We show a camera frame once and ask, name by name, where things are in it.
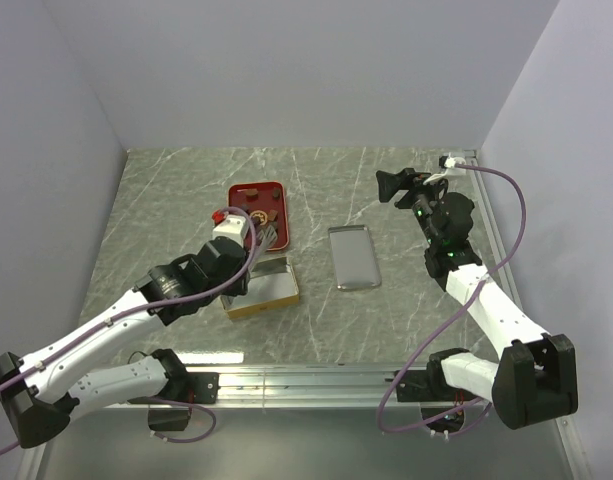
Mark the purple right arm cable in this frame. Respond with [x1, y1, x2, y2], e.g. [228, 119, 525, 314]
[375, 164, 530, 441]

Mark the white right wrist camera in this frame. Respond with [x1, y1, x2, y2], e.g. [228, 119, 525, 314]
[423, 153, 467, 185]

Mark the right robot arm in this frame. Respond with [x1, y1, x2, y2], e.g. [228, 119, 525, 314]
[376, 165, 578, 430]

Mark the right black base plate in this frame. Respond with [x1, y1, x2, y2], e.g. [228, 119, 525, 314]
[395, 369, 475, 403]

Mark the silver tin lid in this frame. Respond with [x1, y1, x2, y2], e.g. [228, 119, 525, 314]
[328, 225, 382, 291]

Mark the gold tin box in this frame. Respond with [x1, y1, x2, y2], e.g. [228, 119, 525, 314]
[220, 256, 300, 320]

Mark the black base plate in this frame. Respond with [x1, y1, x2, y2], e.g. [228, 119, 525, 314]
[155, 372, 219, 405]
[395, 369, 475, 403]

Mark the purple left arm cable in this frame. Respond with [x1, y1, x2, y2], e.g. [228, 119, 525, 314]
[0, 212, 260, 459]

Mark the red rectangular tray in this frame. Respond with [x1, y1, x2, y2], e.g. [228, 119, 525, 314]
[227, 181, 290, 252]

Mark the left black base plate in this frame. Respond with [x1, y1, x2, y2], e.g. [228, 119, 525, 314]
[155, 372, 219, 405]

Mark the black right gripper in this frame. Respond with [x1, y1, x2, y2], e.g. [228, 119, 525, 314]
[376, 168, 452, 247]

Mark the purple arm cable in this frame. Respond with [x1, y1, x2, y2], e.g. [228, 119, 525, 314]
[0, 212, 260, 459]
[375, 164, 530, 441]

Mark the black box under rail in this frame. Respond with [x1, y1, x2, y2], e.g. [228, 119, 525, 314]
[147, 408, 191, 432]

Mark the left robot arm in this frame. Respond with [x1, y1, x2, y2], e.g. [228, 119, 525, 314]
[0, 236, 259, 449]

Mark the aluminium mounting rail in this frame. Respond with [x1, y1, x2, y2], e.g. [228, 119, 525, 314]
[100, 364, 502, 411]

